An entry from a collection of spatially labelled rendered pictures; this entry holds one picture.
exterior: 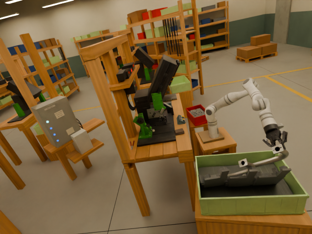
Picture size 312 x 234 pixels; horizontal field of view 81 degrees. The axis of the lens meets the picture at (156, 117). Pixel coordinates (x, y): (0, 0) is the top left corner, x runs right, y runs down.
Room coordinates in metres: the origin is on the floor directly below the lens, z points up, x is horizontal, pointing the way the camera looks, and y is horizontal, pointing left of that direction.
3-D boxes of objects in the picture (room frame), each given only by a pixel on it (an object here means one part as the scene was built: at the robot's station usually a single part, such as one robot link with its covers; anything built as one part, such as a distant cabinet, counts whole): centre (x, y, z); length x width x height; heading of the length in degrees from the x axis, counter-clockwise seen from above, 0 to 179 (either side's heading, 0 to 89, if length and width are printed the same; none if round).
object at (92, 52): (2.18, 0.28, 1.89); 1.50 x 0.09 x 0.09; 172
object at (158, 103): (2.06, -0.07, 1.17); 0.13 x 0.12 x 0.20; 172
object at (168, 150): (2.14, -0.01, 0.44); 1.49 x 0.70 x 0.88; 172
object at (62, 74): (7.04, 3.45, 1.14); 2.45 x 0.55 x 2.28; 173
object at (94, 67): (2.18, 0.28, 1.36); 1.49 x 0.09 x 0.97; 172
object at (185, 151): (2.10, -0.29, 0.82); 1.50 x 0.14 x 0.15; 172
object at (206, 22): (10.27, -3.08, 1.12); 3.16 x 0.54 x 2.24; 83
